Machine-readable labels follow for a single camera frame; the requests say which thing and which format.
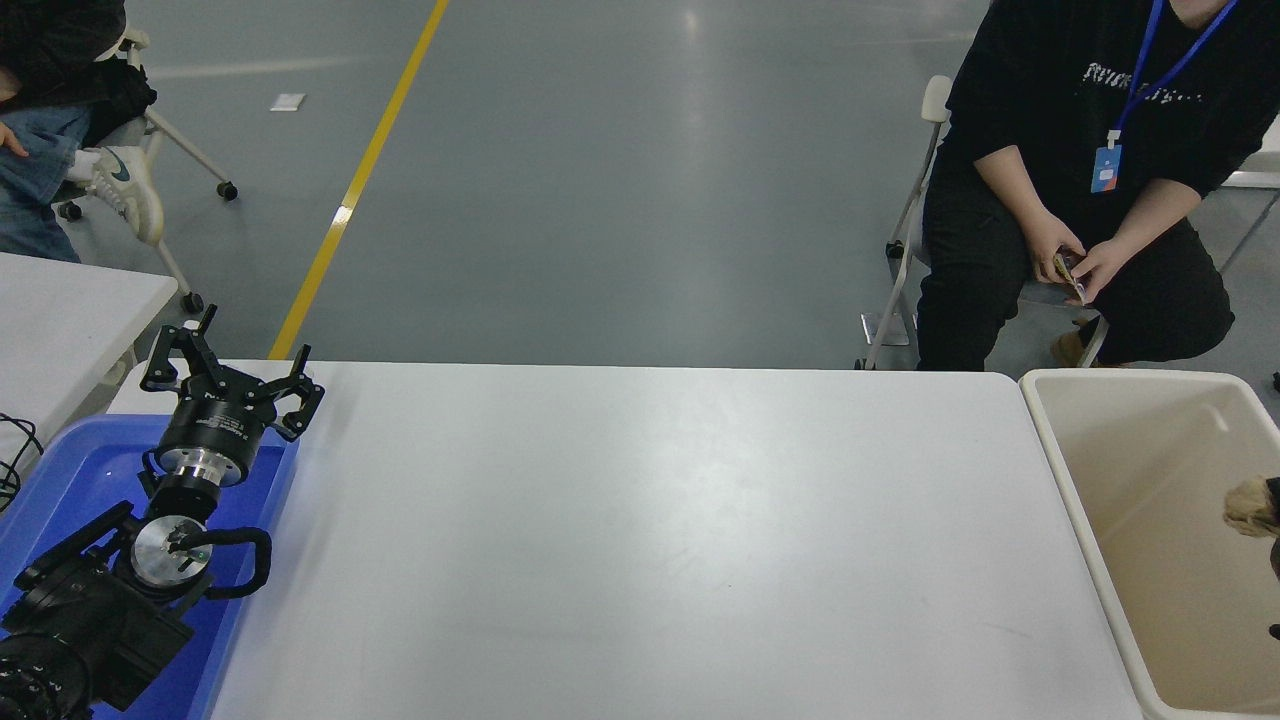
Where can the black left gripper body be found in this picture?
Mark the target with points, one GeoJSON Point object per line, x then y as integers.
{"type": "Point", "coordinates": [210, 425]}

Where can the tan paper ball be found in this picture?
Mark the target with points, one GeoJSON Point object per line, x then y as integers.
{"type": "Point", "coordinates": [1248, 508]}

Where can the purple yellow snack bar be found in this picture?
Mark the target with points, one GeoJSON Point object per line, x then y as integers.
{"type": "Point", "coordinates": [1068, 272]}

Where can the person's right forearm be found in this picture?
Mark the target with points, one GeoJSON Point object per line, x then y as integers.
{"type": "Point", "coordinates": [1010, 185]}

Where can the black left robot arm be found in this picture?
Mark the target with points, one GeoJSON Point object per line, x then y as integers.
{"type": "Point", "coordinates": [80, 620]}

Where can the person's left forearm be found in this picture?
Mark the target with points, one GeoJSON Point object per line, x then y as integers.
{"type": "Point", "coordinates": [1150, 220]}

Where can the person's left hand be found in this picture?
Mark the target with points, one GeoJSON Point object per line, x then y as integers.
{"type": "Point", "coordinates": [1098, 268]}

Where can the person's hand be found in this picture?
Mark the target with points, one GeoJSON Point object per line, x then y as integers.
{"type": "Point", "coordinates": [12, 140]}

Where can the person's right hand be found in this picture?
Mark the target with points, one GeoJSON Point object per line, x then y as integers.
{"type": "Point", "coordinates": [1052, 238]}

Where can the large pale plastic bin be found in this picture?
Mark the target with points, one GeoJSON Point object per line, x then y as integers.
{"type": "Point", "coordinates": [1150, 520]}

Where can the small white table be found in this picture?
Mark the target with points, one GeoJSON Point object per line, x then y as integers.
{"type": "Point", "coordinates": [70, 310]}

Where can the blue plastic tray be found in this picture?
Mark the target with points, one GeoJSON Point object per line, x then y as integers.
{"type": "Point", "coordinates": [70, 470]}

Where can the white wheeled chair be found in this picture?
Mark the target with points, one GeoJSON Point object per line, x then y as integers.
{"type": "Point", "coordinates": [135, 125]}

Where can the white shell chair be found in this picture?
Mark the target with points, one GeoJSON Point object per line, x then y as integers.
{"type": "Point", "coordinates": [1262, 178]}

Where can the person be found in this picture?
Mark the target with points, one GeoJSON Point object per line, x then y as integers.
{"type": "Point", "coordinates": [1050, 90]}
{"type": "Point", "coordinates": [40, 40]}

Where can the clear floor plate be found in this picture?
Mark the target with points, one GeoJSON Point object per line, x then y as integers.
{"type": "Point", "coordinates": [890, 330]}

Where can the grey white office chair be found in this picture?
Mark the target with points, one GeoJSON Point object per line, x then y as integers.
{"type": "Point", "coordinates": [935, 100]}

